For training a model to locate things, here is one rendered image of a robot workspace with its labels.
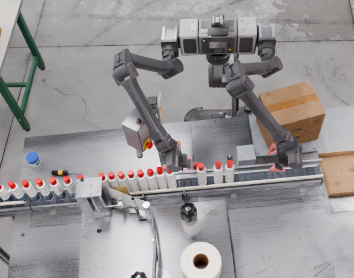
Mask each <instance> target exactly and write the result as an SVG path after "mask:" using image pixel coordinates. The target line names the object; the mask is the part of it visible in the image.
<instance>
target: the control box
mask: <svg viewBox="0 0 354 278"><path fill-rule="evenodd" d="M152 109H153V111H154V113H155V112H156V111H157V113H158V109H157V108H156V107H154V106H152ZM138 118H140V119H141V120H142V124H140V125H138V124H137V123H136V120H137V119H138ZM158 119H159V122H160V118H159V115H158ZM121 125H122V128H123V131H124V134H125V138H126V141H127V144H128V145H129V146H131V147H133V148H135V149H137V150H139V151H141V152H143V151H145V150H146V149H147V146H146V143H147V142H152V138H151V136H150V134H149V130H148V128H147V126H146V125H145V123H144V121H143V119H142V117H141V116H140V114H139V112H138V110H137V109H136V107H134V109H133V110H132V111H131V112H130V114H129V115H128V116H127V117H126V119H125V120H124V121H123V123H122V124H121Z"/></svg>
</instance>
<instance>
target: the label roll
mask: <svg viewBox="0 0 354 278"><path fill-rule="evenodd" d="M180 263H181V269H182V274H183V278H220V277H221V256H220V253H219V251H218V250H217V248H216V247H215V246H213V245H211V244H209V243H207V242H195V243H192V244H190V245H189V246H188V247H187V248H186V249H185V250H184V251H183V253H182V255H181V260H180ZM198 264H205V265H206V267H205V268H202V269H199V268H197V267H196V266H197V265H198Z"/></svg>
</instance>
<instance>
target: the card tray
mask: <svg viewBox="0 0 354 278"><path fill-rule="evenodd" d="M318 158H319V159H322V162H320V166H321V170H322V173H323V175H324V182H325V186H326V190H327V194H328V197H330V196H342V195H354V150H349V151H337V152H325V153H319V155H318Z"/></svg>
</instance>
